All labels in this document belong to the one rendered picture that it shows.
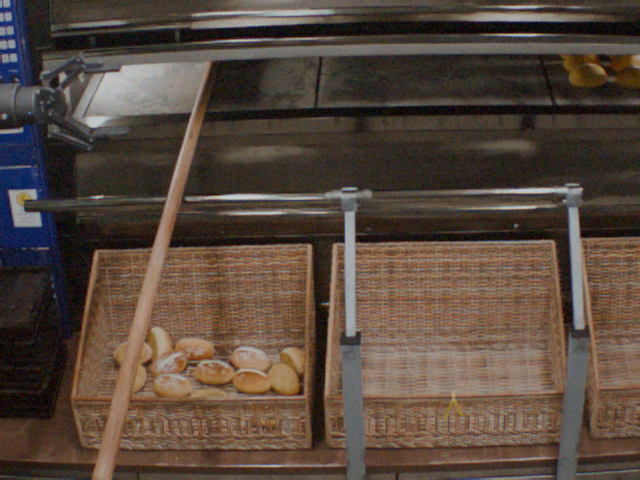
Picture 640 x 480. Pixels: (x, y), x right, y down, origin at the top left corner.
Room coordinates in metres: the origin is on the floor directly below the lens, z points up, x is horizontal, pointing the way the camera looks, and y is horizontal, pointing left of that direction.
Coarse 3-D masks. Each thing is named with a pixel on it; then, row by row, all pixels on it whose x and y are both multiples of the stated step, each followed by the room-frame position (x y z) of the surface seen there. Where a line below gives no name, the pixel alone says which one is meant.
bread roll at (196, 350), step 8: (176, 344) 2.70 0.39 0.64; (184, 344) 2.69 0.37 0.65; (192, 344) 2.68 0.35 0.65; (200, 344) 2.68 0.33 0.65; (208, 344) 2.69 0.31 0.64; (184, 352) 2.67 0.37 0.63; (192, 352) 2.67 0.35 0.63; (200, 352) 2.67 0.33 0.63; (208, 352) 2.68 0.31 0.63; (192, 360) 2.67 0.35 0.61; (200, 360) 2.67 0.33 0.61
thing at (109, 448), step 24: (216, 72) 3.10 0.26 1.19; (192, 120) 2.78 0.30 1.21; (192, 144) 2.66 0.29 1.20; (168, 216) 2.33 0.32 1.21; (168, 240) 2.25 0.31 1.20; (144, 288) 2.06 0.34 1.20; (144, 312) 1.98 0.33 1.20; (144, 336) 1.91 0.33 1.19; (120, 384) 1.76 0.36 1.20; (120, 408) 1.69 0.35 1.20; (120, 432) 1.64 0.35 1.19
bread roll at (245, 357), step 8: (240, 352) 2.65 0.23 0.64; (248, 352) 2.64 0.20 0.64; (256, 352) 2.64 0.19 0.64; (232, 360) 2.66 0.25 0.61; (240, 360) 2.64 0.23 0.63; (248, 360) 2.63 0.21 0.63; (256, 360) 2.63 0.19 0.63; (264, 360) 2.63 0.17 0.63; (240, 368) 2.63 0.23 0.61; (256, 368) 2.62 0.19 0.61; (264, 368) 2.62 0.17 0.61
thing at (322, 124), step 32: (160, 128) 2.84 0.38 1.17; (224, 128) 2.83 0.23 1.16; (256, 128) 2.83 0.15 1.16; (288, 128) 2.82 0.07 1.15; (320, 128) 2.82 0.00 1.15; (352, 128) 2.81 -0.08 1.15; (384, 128) 2.80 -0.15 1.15; (416, 128) 2.80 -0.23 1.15; (448, 128) 2.79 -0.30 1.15; (480, 128) 2.79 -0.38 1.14; (512, 128) 2.78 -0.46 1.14; (544, 128) 2.78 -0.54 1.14; (576, 128) 2.77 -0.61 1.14; (608, 128) 2.77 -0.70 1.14
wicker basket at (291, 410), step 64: (128, 256) 2.81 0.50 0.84; (192, 256) 2.80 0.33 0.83; (256, 256) 2.79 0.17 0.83; (128, 320) 2.77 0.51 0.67; (192, 320) 2.76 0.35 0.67; (256, 320) 2.75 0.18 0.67; (192, 384) 2.60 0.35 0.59; (128, 448) 2.35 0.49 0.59; (192, 448) 2.34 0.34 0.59; (256, 448) 2.33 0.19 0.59
